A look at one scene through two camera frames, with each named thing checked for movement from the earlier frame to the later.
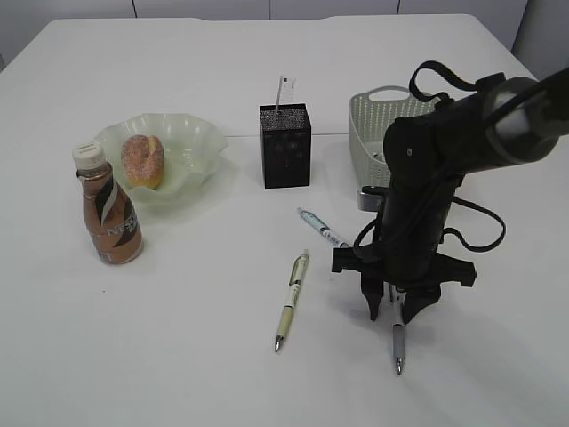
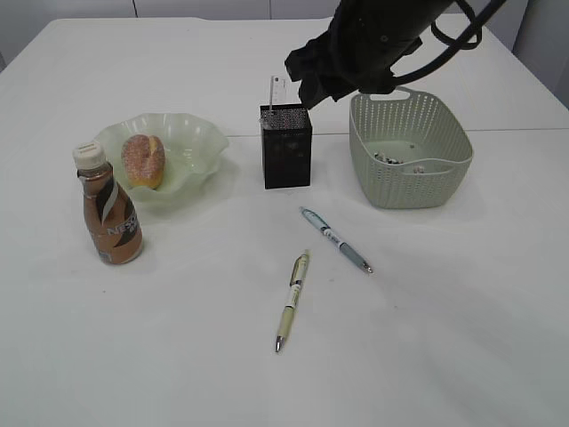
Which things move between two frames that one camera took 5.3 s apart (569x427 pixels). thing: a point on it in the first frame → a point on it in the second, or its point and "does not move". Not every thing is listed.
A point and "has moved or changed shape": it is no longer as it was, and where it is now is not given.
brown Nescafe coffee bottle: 112,208 does not move
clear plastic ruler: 287,90 has moved or changed shape
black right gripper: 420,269 → 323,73
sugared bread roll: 143,160 does not move
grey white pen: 396,294 → 269,116
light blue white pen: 323,228 does not move
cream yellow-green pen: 296,282 does not move
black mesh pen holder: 285,145 does not move
